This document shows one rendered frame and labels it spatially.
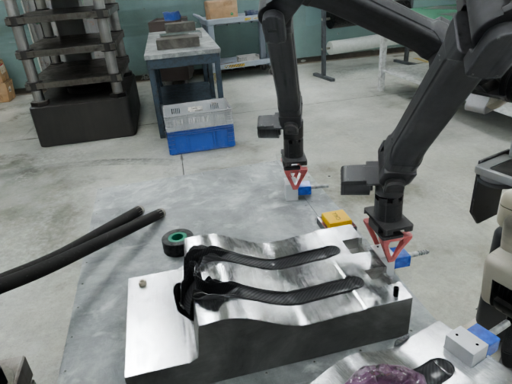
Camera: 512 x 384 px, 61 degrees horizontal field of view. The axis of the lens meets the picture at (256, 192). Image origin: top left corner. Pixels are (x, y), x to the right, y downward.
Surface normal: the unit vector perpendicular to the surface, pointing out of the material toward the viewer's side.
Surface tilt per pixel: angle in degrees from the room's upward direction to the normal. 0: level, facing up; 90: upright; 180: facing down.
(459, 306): 0
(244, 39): 90
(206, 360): 90
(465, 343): 0
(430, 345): 0
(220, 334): 90
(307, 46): 90
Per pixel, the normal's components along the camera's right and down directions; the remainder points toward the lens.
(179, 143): 0.21, 0.44
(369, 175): -0.17, -0.38
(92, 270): -0.07, -0.89
